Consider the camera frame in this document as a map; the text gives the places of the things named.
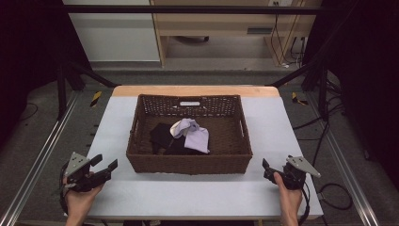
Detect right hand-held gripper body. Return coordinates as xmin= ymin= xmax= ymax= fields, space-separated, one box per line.
xmin=273 ymin=154 xmax=322 ymax=191

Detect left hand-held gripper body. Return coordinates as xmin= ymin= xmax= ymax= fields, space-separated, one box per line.
xmin=59 ymin=152 xmax=113 ymax=193

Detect person's right hand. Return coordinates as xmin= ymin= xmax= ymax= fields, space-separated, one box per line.
xmin=273 ymin=171 xmax=304 ymax=220

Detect person's left hand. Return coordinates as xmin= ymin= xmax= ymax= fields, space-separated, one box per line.
xmin=62 ymin=171 xmax=105 ymax=220

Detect black cloth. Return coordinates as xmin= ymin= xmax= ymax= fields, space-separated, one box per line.
xmin=149 ymin=122 xmax=174 ymax=154
xmin=164 ymin=137 xmax=209 ymax=156

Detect yellow black tape marker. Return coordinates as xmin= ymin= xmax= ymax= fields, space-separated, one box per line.
xmin=291 ymin=91 xmax=309 ymax=106
xmin=89 ymin=90 xmax=104 ymax=108

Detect black metal stand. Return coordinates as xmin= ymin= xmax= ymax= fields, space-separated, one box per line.
xmin=266 ymin=57 xmax=333 ymax=121
xmin=56 ymin=60 xmax=119 ymax=121

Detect light purple cloth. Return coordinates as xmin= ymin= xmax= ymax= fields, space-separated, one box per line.
xmin=169 ymin=118 xmax=211 ymax=154

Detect brown wicker basket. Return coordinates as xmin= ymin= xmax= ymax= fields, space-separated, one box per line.
xmin=125 ymin=93 xmax=254 ymax=175

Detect dark curtain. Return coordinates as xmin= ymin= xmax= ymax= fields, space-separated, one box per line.
xmin=302 ymin=0 xmax=399 ymax=189
xmin=0 ymin=0 xmax=92 ymax=149

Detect white cabinet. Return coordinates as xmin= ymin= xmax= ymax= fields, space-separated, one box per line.
xmin=61 ymin=0 xmax=162 ymax=63

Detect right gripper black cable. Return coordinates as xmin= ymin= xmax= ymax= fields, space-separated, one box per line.
xmin=296 ymin=182 xmax=311 ymax=226

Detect aluminium floor rail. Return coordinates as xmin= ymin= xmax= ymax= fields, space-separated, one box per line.
xmin=304 ymin=92 xmax=382 ymax=226
xmin=0 ymin=90 xmax=80 ymax=226

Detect long black floor cable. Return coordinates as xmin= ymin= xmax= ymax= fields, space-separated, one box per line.
xmin=292 ymin=93 xmax=346 ymax=159

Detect looped black floor cable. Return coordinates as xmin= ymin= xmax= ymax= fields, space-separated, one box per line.
xmin=317 ymin=183 xmax=354 ymax=211

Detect black cables under desk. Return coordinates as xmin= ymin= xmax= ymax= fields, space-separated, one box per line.
xmin=269 ymin=1 xmax=310 ymax=69

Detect black horizontal frame bar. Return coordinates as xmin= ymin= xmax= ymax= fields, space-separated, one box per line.
xmin=61 ymin=4 xmax=349 ymax=16

